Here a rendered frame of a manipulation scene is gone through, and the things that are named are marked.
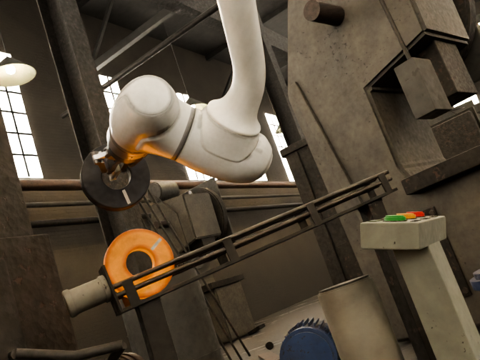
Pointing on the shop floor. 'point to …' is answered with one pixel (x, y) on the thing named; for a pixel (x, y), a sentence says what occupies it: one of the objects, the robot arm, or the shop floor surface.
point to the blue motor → (309, 342)
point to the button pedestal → (428, 282)
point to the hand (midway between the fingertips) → (113, 170)
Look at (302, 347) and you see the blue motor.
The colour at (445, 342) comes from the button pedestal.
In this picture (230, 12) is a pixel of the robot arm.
